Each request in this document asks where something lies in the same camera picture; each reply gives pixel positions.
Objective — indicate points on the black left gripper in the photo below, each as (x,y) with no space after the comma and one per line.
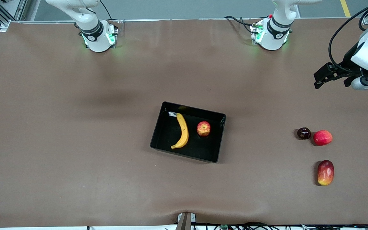
(347,63)

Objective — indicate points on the red yellow apple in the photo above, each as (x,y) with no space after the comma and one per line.
(203,128)

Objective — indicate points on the black rectangular plastic box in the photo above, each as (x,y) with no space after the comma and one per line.
(203,150)

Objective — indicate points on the yellow banana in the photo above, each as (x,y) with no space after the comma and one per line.
(184,131)

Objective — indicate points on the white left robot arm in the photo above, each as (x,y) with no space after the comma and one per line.
(275,35)

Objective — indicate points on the dark purple plum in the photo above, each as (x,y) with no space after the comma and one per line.
(304,133)

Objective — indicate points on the red yellow mango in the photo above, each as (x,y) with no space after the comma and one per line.
(326,172)

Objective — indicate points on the brown table cover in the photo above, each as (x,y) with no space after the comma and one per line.
(75,191)

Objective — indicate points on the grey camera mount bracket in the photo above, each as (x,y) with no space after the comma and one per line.
(185,222)

